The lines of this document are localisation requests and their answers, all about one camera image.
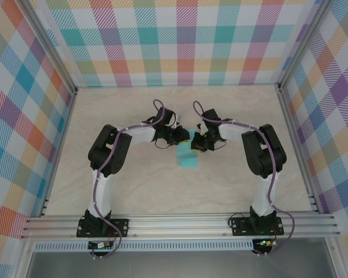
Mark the aluminium side rail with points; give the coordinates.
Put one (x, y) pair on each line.
(290, 121)
(66, 121)

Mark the teal paper sheet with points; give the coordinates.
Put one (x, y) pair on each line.
(187, 157)

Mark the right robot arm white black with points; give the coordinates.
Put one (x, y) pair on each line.
(266, 153)

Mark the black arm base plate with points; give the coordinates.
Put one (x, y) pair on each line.
(123, 224)
(239, 227)

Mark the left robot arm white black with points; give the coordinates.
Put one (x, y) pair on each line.
(107, 150)

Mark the grey metal panel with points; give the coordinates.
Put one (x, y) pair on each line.
(177, 265)

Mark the long aluminium mounting rail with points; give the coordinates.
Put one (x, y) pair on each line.
(177, 226)

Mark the aluminium frame post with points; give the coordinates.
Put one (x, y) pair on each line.
(303, 43)
(47, 40)

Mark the small circuit board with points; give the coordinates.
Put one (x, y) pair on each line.
(265, 242)
(97, 245)

